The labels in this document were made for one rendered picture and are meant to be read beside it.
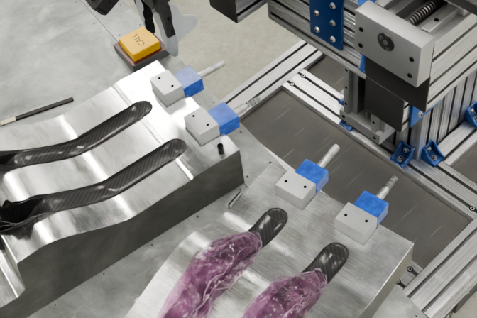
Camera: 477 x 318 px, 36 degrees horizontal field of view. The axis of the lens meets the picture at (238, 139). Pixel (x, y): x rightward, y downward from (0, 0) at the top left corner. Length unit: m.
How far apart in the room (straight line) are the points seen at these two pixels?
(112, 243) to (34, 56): 0.53
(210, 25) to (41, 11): 1.17
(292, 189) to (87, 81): 0.52
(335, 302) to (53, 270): 0.41
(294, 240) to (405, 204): 0.85
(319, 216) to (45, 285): 0.42
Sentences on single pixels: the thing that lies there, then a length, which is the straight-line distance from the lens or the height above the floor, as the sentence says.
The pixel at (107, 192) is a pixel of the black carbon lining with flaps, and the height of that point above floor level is 0.88.
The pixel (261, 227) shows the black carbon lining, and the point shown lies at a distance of 1.13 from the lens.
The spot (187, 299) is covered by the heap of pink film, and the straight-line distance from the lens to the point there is 1.02.
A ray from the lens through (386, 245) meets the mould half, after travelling 1.11.
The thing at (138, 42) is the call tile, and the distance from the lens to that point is 1.46.
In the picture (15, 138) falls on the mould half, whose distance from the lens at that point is 1.25.
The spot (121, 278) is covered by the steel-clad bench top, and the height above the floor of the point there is 0.80.
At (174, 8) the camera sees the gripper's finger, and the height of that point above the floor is 1.08.
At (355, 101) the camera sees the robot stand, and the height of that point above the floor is 0.41.
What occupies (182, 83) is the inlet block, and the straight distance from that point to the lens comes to 1.26.
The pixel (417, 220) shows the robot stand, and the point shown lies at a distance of 1.91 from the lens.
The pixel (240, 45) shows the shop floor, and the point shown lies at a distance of 2.63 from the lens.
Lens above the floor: 1.80
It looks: 50 degrees down
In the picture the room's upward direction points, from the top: 9 degrees counter-clockwise
